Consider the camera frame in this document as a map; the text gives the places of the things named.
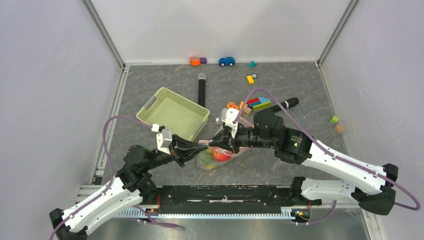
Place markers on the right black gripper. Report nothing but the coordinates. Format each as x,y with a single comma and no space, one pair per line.
233,147

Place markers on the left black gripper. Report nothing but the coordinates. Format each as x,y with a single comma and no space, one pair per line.
181,149

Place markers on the red tomato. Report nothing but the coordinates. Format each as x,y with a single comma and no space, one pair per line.
220,155

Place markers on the clear polka dot zip bag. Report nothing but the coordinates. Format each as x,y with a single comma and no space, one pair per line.
216,164

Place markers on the green cabbage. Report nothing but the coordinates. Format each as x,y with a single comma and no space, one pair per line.
205,157

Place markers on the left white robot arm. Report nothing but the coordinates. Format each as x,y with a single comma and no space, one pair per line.
128,187

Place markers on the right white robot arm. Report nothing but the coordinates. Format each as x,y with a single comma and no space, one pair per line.
370,186

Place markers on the light green plastic basket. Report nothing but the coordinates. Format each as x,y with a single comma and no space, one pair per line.
182,116

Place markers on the orange cartoon figure block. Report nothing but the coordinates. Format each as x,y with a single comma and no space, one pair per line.
232,105

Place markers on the multicolour brick stack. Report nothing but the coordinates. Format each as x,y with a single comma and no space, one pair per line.
258,103

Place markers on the yellow brick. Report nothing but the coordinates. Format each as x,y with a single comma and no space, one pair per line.
250,79

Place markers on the upright black microphone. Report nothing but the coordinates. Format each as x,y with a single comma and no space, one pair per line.
201,100

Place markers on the slanted black microphone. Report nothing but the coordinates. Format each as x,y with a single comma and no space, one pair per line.
289,103

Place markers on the blue toy car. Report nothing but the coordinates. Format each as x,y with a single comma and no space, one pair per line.
226,61

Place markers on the teal block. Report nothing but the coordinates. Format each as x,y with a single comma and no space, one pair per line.
252,64

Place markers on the purple block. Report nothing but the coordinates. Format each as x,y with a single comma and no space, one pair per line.
203,60

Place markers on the green cube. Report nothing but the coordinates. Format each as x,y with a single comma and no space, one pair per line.
335,120

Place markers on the tan wooden cube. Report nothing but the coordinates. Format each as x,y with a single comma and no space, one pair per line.
339,129

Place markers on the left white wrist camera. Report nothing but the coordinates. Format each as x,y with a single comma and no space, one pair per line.
163,138

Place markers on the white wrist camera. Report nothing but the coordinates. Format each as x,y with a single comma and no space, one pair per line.
163,138
227,118

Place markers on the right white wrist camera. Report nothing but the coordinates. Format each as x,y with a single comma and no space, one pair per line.
227,118

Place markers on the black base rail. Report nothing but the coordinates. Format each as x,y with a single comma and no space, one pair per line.
226,199

